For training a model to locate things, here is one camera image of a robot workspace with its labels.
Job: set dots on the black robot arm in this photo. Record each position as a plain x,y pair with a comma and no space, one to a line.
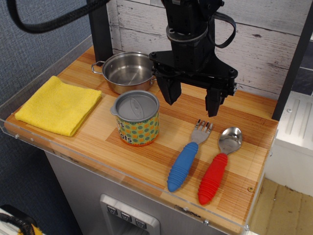
191,21

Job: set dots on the stainless steel pot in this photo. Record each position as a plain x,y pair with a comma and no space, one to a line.
126,71

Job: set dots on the white cabinet at right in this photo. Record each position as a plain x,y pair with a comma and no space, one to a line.
290,160

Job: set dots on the blue handled fork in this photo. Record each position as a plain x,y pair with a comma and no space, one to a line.
181,167

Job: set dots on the clear acrylic table guard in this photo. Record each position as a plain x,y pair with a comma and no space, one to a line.
98,146

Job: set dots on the colourful carrots can grey lid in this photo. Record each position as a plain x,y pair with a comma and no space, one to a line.
137,117

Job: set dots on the black frame post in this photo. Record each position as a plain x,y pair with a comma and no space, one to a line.
295,65
101,35

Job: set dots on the grey toy fridge cabinet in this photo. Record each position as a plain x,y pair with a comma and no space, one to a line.
83,188

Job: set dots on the silver dispenser button panel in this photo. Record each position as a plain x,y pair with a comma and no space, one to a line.
122,219

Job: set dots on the yellow folded cloth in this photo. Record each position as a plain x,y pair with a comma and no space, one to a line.
58,107

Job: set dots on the black right frame post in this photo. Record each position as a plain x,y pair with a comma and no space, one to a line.
295,65

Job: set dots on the black left frame post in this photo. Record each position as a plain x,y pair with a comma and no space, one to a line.
101,35

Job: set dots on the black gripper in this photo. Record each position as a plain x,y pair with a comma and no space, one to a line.
196,65

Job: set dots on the red handled spoon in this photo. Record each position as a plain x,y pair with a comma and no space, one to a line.
229,142

